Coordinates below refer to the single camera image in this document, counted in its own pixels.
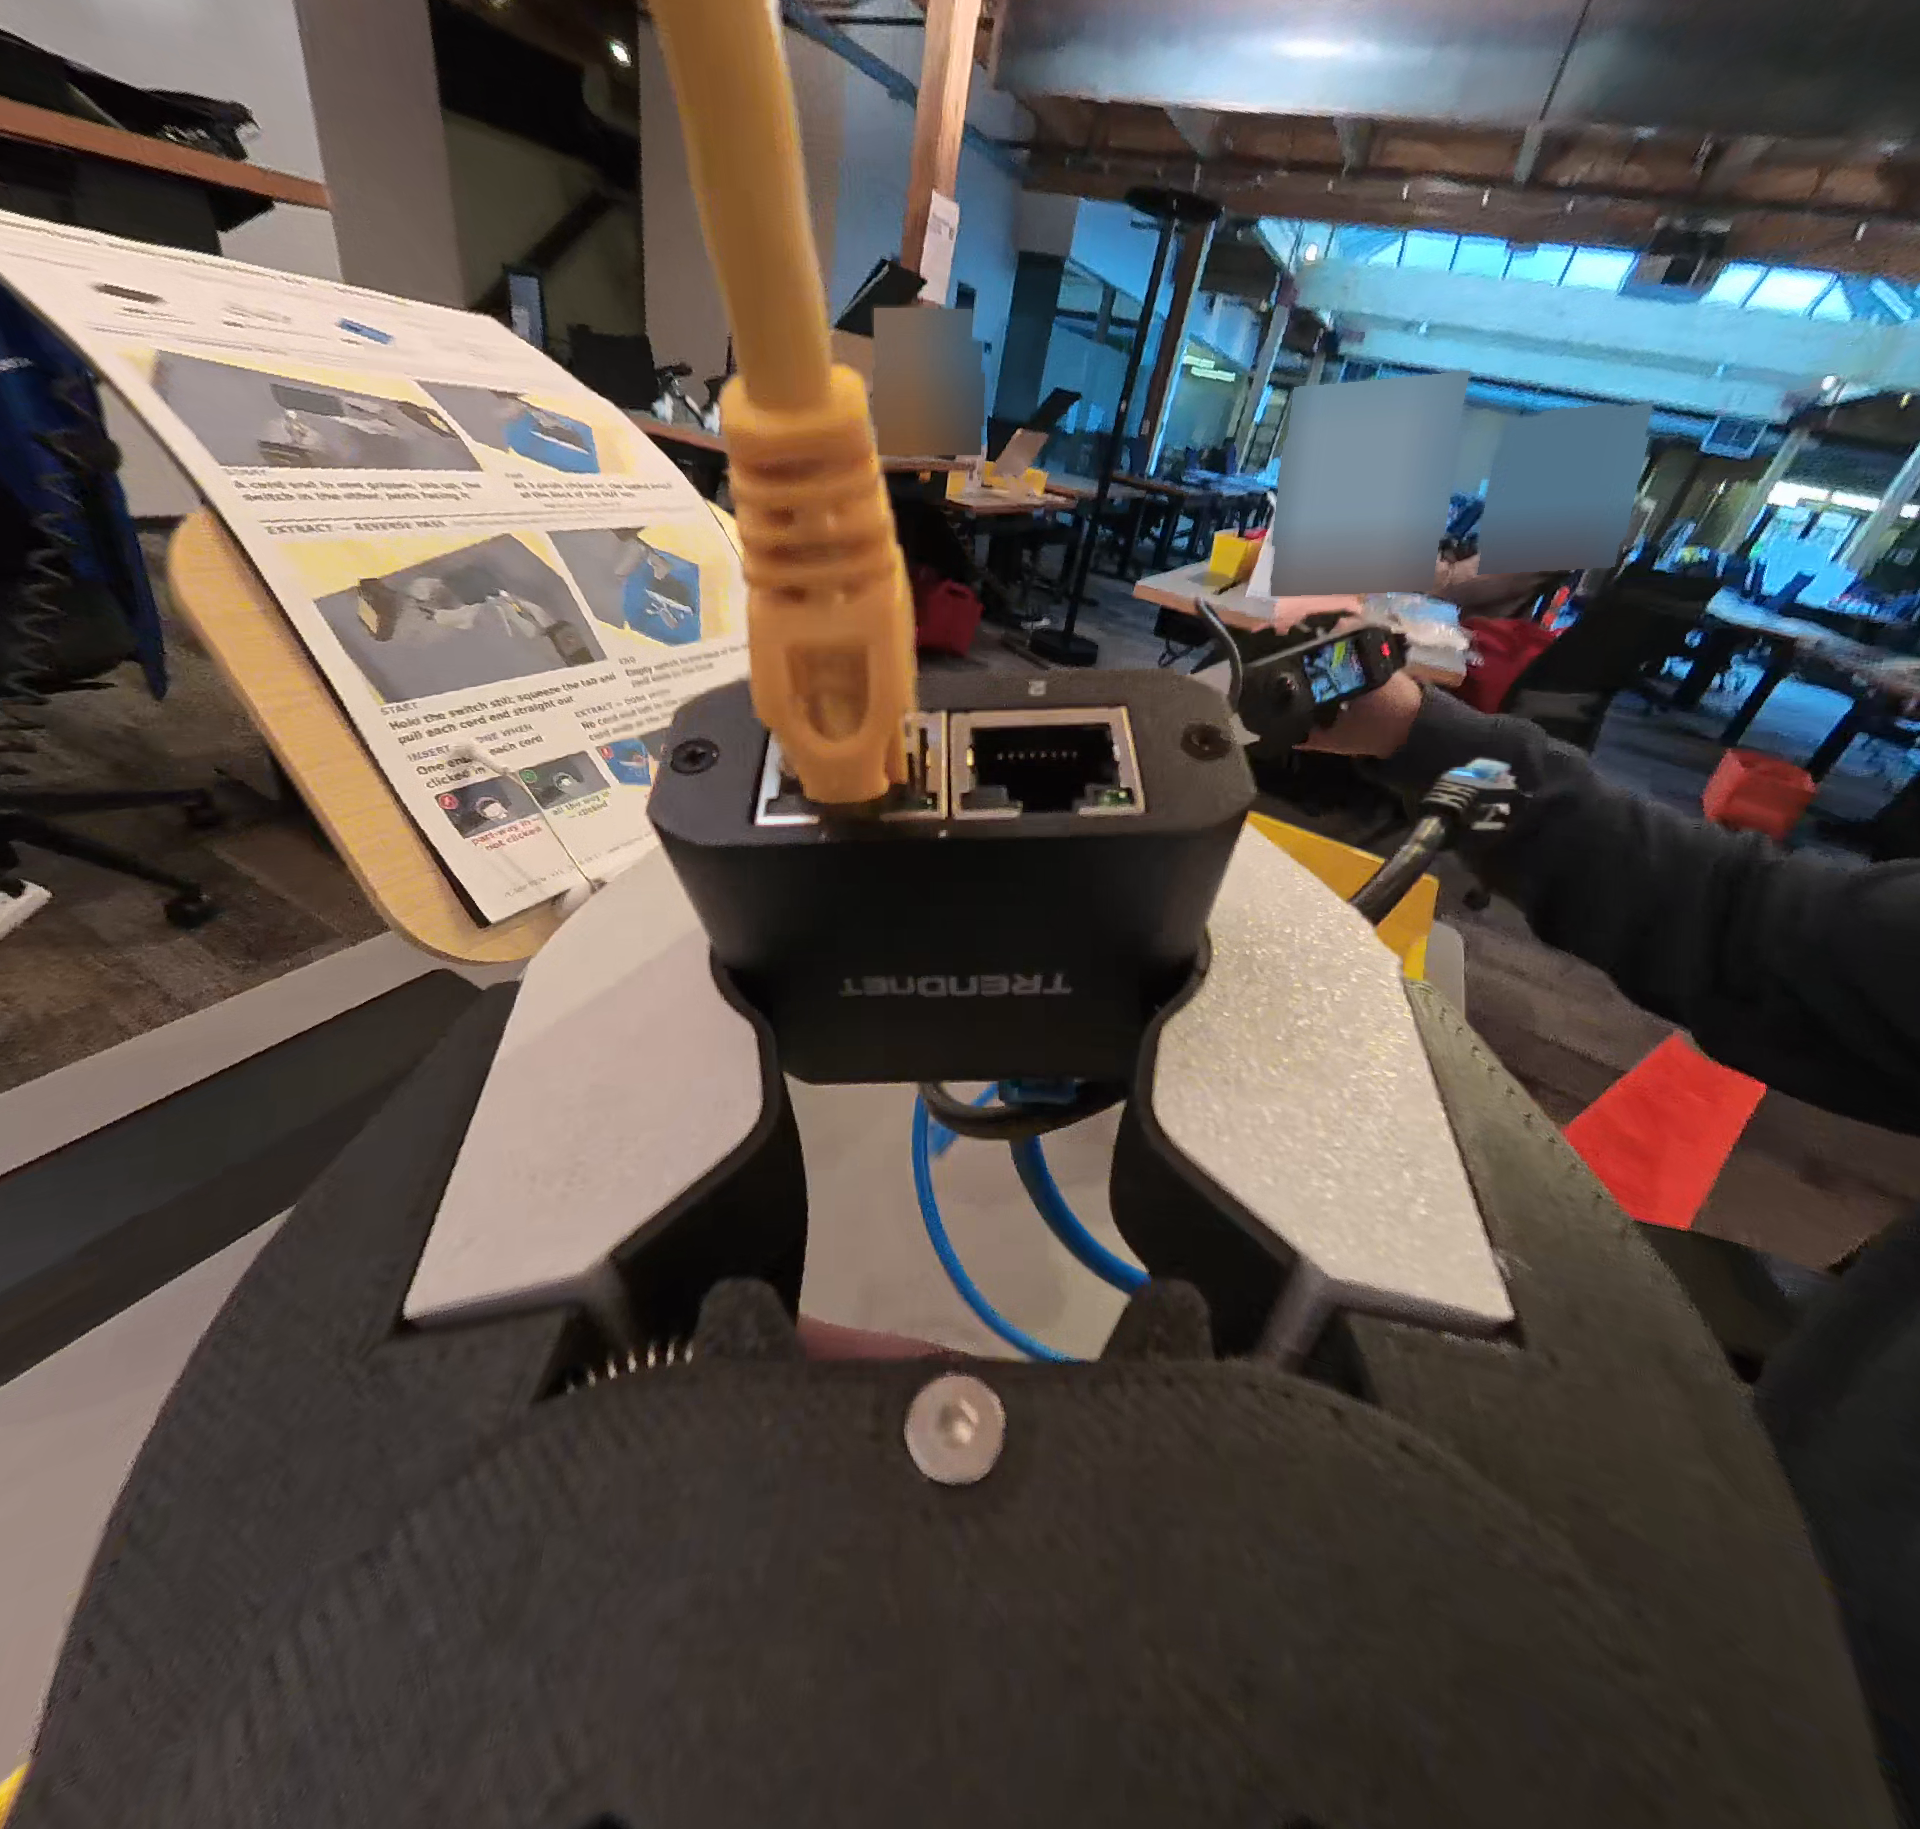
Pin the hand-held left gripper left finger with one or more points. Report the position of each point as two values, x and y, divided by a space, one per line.
585 1109

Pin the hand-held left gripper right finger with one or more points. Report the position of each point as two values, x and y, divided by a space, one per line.
1320 1109

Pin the yellow plastic bin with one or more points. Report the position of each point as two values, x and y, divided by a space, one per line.
1335 869

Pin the black network switch box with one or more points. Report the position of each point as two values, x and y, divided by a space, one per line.
961 899

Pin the person's right hand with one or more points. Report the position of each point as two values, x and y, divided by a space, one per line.
1372 726

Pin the red plastic bin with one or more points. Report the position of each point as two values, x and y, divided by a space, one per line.
1755 794
946 615

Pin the black swivel office chair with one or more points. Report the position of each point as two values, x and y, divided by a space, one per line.
90 810

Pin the printed instruction sheet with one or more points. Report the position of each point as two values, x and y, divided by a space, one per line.
376 508

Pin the blue jacket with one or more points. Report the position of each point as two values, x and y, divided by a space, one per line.
60 508

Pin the wooden support post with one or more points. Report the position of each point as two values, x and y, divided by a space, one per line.
946 102

